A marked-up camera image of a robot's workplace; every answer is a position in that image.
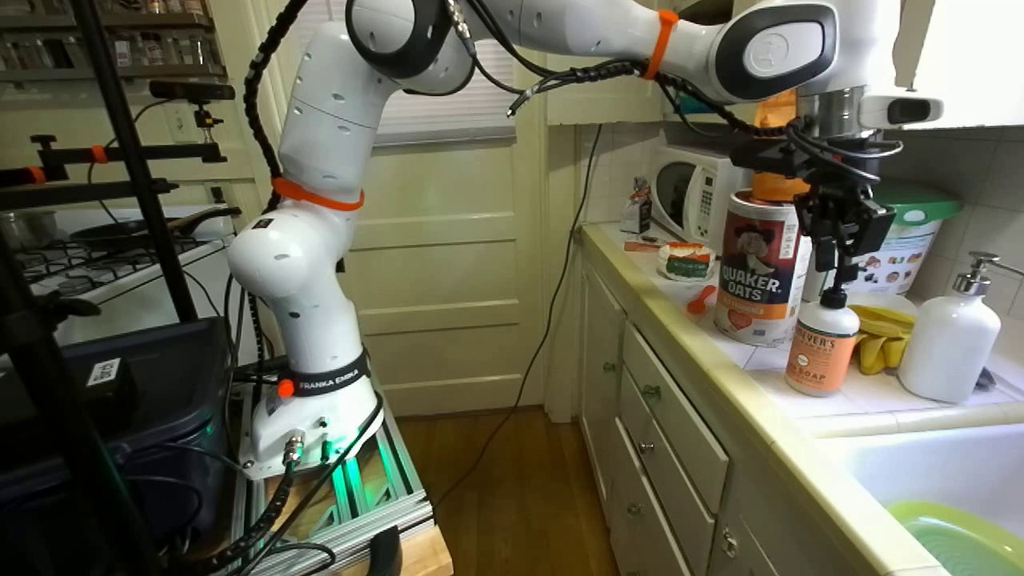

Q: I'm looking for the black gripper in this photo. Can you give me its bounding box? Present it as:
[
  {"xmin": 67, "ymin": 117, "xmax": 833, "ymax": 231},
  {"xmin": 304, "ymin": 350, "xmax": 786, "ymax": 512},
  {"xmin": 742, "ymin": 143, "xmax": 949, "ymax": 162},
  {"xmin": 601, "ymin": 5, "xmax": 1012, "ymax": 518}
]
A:
[{"xmin": 791, "ymin": 127, "xmax": 903, "ymax": 301}]

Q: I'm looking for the orange label pump bottle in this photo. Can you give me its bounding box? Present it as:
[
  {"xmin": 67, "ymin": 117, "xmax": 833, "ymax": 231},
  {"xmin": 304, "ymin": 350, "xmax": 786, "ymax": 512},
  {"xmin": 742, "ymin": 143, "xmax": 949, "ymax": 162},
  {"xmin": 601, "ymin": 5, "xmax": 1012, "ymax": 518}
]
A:
[{"xmin": 782, "ymin": 282, "xmax": 862, "ymax": 400}]

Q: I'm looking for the white pump bottle silver nozzle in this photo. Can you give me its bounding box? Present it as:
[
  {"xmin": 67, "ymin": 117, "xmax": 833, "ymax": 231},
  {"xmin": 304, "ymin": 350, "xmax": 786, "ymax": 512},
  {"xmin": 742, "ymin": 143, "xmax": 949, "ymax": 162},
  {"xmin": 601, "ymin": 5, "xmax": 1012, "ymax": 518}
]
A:
[{"xmin": 896, "ymin": 248, "xmax": 1004, "ymax": 406}]

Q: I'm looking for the white tub green lid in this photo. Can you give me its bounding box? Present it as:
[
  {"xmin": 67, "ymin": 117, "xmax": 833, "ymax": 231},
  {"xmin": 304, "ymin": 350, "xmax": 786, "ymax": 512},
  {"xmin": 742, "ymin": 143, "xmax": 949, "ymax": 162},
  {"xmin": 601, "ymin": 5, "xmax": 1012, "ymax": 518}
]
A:
[{"xmin": 843, "ymin": 182, "xmax": 965, "ymax": 301}]

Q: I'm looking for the Quaker oats canister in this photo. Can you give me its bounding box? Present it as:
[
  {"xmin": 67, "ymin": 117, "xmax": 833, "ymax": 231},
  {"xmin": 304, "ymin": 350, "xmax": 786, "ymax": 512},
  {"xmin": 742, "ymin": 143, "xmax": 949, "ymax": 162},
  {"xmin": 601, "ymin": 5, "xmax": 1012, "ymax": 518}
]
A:
[{"xmin": 712, "ymin": 189, "xmax": 811, "ymax": 345}]

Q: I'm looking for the yellow rubber glove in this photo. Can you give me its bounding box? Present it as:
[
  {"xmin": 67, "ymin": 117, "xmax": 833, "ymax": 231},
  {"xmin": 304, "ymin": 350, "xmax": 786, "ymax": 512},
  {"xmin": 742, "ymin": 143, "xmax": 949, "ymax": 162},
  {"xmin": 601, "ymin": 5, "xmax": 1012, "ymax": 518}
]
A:
[{"xmin": 851, "ymin": 301, "xmax": 918, "ymax": 376}]

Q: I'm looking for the orange plastic spoon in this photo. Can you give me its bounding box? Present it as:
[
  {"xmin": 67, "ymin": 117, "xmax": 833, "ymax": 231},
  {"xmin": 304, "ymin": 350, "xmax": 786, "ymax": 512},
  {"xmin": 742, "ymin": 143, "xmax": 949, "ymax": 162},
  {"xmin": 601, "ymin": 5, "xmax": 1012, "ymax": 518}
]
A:
[{"xmin": 683, "ymin": 282, "xmax": 723, "ymax": 321}]

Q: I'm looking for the white orange green round container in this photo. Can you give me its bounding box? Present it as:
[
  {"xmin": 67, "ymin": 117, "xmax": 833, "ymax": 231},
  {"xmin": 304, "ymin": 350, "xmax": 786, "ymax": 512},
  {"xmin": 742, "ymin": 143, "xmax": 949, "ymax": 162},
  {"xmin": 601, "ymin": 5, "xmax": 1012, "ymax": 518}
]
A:
[{"xmin": 657, "ymin": 240, "xmax": 715, "ymax": 286}]

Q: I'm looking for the white microwave oven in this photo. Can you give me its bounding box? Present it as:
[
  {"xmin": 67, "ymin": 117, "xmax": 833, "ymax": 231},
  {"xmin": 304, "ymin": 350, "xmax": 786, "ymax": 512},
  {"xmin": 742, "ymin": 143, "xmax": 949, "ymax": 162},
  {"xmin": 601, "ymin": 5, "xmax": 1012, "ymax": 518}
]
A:
[{"xmin": 649, "ymin": 146, "xmax": 749, "ymax": 248}]

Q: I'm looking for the cream cabinet drawer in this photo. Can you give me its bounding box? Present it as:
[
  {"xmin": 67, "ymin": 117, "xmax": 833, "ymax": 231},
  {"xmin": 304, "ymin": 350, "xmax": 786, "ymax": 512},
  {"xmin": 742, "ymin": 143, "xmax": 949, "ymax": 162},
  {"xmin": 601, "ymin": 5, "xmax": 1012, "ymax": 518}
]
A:
[{"xmin": 616, "ymin": 321, "xmax": 736, "ymax": 518}]

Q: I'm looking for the white ceramic sink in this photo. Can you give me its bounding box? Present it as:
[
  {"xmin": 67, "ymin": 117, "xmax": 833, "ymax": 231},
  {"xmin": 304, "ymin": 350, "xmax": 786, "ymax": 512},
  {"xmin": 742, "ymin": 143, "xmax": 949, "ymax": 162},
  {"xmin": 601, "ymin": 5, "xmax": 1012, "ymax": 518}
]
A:
[{"xmin": 820, "ymin": 418, "xmax": 1024, "ymax": 576}]

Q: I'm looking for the cream lower cabinet door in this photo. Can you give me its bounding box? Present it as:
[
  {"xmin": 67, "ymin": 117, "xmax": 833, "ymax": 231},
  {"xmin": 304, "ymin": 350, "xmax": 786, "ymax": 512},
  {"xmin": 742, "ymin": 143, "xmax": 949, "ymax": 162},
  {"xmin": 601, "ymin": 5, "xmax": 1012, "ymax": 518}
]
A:
[{"xmin": 578, "ymin": 266, "xmax": 631, "ymax": 475}]

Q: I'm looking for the cream lower cabinet front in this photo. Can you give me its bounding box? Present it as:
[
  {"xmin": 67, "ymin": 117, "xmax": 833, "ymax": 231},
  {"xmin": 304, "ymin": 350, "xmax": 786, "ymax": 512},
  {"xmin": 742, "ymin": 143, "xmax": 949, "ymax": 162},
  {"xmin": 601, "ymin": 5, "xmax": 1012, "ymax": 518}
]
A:
[{"xmin": 604, "ymin": 415, "xmax": 718, "ymax": 576}]

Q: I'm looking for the green plastic bowl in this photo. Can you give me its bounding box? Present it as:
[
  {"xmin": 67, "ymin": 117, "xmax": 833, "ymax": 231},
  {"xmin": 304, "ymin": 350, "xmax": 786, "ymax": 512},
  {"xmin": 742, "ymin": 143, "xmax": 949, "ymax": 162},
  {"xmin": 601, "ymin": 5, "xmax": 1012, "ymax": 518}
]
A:
[{"xmin": 886, "ymin": 498, "xmax": 1024, "ymax": 576}]

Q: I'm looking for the cream panelled door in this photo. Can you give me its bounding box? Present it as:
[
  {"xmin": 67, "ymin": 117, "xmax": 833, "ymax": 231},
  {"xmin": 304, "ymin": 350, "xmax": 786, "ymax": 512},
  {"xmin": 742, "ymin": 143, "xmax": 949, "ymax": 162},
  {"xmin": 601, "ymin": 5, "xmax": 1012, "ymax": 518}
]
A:
[{"xmin": 337, "ymin": 130, "xmax": 562, "ymax": 421}]

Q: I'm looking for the wooden block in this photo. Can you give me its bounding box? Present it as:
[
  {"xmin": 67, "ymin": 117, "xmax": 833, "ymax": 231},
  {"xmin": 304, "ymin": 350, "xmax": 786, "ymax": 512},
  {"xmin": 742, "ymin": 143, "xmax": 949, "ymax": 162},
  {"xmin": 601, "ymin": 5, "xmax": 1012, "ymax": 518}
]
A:
[{"xmin": 365, "ymin": 518, "xmax": 457, "ymax": 576}]

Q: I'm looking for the black equipment case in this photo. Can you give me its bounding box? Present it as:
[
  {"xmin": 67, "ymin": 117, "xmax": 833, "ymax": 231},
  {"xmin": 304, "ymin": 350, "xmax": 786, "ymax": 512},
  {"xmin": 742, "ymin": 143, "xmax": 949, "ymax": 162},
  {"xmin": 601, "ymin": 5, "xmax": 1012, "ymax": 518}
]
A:
[{"xmin": 0, "ymin": 318, "xmax": 236, "ymax": 576}]

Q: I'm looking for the black tripod stand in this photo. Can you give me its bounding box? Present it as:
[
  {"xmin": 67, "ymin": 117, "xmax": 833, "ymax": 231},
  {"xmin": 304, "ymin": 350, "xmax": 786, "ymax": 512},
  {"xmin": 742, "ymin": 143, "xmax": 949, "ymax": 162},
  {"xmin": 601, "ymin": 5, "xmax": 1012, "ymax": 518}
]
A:
[{"xmin": 0, "ymin": 0, "xmax": 238, "ymax": 323}]

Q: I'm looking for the white gas stove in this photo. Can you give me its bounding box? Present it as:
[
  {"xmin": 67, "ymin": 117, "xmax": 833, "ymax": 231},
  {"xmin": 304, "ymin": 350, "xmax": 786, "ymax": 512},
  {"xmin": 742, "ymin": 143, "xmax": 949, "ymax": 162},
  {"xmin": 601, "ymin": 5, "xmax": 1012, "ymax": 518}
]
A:
[{"xmin": 0, "ymin": 201, "xmax": 244, "ymax": 345}]

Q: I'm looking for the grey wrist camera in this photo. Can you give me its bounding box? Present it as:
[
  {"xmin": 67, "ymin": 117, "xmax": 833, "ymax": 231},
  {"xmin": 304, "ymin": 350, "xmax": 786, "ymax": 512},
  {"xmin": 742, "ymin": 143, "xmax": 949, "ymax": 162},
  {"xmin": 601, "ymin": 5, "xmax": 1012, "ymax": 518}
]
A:
[{"xmin": 803, "ymin": 89, "xmax": 947, "ymax": 137}]

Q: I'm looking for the black power cord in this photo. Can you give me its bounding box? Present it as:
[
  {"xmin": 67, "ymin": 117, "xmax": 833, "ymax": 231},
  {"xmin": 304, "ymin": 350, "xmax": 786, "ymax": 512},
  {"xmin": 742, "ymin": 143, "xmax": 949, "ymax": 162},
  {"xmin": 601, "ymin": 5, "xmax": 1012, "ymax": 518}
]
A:
[{"xmin": 430, "ymin": 126, "xmax": 608, "ymax": 505}]

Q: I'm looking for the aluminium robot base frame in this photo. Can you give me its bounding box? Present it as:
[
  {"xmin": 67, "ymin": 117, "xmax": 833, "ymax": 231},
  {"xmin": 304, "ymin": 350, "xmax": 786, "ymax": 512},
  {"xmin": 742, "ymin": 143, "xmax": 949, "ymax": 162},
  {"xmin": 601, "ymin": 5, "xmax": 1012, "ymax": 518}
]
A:
[{"xmin": 218, "ymin": 387, "xmax": 439, "ymax": 576}]

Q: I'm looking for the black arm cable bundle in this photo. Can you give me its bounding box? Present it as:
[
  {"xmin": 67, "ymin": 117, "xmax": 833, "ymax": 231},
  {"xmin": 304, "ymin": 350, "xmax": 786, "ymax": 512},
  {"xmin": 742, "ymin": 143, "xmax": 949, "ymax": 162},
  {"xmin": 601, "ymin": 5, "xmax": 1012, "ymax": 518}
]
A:
[{"xmin": 238, "ymin": 0, "xmax": 843, "ymax": 189}]

